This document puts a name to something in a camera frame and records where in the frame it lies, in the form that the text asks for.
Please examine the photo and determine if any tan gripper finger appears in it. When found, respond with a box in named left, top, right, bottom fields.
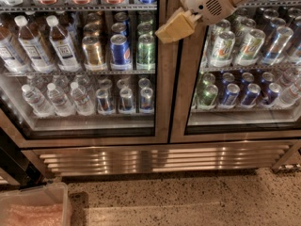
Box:
left=155, top=8, right=201, bottom=43

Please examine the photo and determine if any glass fridge door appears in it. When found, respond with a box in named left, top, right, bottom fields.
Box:
left=171, top=0, right=301, bottom=142
left=0, top=0, right=174, bottom=149

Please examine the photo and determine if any green can lower right fridge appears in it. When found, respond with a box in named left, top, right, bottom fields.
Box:
left=198, top=84, right=218, bottom=108

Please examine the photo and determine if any silver blue can right fridge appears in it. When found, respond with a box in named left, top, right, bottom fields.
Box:
left=261, top=26, right=293, bottom=65

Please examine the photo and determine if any water bottle right fridge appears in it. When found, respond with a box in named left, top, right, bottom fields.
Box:
left=277, top=78, right=301, bottom=108

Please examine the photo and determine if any green soda can front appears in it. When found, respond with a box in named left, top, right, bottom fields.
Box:
left=136, top=34, right=155, bottom=71

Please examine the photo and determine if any white 7up can left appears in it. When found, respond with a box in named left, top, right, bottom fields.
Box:
left=210, top=31, right=235, bottom=68

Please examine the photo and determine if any white 7up can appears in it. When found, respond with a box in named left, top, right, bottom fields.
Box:
left=210, top=31, right=235, bottom=68
left=234, top=29, right=265, bottom=66

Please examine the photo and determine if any white 7up can right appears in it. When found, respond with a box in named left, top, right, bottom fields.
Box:
left=234, top=29, right=265, bottom=66

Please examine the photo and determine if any blue pepsi can front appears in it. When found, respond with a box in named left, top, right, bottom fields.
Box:
left=110, top=34, right=132, bottom=71

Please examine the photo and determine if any slim energy can right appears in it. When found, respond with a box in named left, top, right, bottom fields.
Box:
left=139, top=87, right=153, bottom=113

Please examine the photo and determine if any slim energy can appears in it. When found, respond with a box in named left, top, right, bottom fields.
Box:
left=139, top=87, right=153, bottom=113
left=119, top=88, right=135, bottom=114
left=96, top=89, right=116, bottom=115

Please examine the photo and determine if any blue can lower left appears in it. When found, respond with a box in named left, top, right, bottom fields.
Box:
left=219, top=83, right=240, bottom=108

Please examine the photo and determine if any slim energy can middle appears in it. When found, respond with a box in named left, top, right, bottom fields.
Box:
left=119, top=88, right=135, bottom=114

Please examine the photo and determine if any gold soda can front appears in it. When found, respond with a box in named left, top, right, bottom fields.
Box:
left=82, top=36, right=107, bottom=72

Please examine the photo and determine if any blue can lower far right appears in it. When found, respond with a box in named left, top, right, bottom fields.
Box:
left=260, top=83, right=282, bottom=108

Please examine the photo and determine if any slim energy can left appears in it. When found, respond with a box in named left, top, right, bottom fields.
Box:
left=96, top=89, right=116, bottom=115

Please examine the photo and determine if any tea bottle white label right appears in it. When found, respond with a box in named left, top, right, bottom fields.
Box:
left=46, top=15, right=82, bottom=72

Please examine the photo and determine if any tea bottle white label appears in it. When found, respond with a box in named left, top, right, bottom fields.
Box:
left=46, top=15, right=82, bottom=72
left=0, top=19, right=31, bottom=74
left=14, top=15, right=55, bottom=73

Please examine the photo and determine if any water bottle right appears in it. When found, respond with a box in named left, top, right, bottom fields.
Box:
left=71, top=82, right=95, bottom=116

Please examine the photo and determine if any water bottle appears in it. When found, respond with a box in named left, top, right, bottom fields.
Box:
left=47, top=83, right=75, bottom=117
left=71, top=82, right=95, bottom=116
left=22, top=84, right=55, bottom=117

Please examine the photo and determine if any water bottle middle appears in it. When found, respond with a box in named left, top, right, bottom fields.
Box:
left=47, top=83, right=75, bottom=117

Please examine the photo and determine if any tea bottle white label middle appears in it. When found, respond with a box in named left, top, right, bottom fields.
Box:
left=14, top=15, right=55, bottom=73

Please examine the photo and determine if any water bottle left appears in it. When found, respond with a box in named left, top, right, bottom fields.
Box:
left=22, top=84, right=55, bottom=117

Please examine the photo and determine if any tea bottle white label left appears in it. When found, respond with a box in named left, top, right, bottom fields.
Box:
left=0, top=19, right=31, bottom=74

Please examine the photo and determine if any clear plastic storage bin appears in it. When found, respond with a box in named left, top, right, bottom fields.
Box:
left=0, top=183, right=72, bottom=226

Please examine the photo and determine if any pink bubble wrap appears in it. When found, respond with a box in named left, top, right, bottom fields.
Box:
left=3, top=204, right=63, bottom=226

